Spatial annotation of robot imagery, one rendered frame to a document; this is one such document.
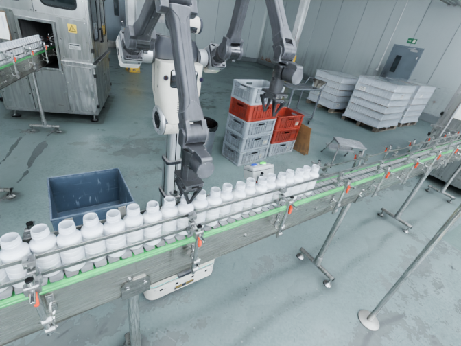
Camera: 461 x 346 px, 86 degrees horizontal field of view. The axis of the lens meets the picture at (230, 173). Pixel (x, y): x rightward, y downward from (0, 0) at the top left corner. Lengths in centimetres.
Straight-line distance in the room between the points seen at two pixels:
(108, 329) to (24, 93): 362
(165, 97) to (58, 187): 68
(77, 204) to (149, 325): 89
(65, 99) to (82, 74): 47
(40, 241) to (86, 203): 73
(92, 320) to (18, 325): 100
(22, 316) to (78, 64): 371
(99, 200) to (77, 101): 312
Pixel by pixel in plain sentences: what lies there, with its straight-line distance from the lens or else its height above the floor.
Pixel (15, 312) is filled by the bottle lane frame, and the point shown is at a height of 95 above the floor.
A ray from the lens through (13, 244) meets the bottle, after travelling 82.
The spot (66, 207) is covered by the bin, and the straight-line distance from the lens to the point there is 153.
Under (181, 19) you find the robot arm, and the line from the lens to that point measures 80.
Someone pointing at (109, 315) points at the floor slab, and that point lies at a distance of 197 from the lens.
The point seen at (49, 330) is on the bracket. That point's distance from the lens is 95.
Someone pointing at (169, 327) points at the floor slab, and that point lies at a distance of 189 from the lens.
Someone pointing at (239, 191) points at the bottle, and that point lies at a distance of 99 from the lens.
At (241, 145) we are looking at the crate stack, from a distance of 337.
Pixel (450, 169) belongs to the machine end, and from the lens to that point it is 526.
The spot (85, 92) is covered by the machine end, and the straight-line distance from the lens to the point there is 445.
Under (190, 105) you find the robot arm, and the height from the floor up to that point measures 148.
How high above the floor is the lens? 170
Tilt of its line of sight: 31 degrees down
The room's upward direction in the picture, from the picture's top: 11 degrees clockwise
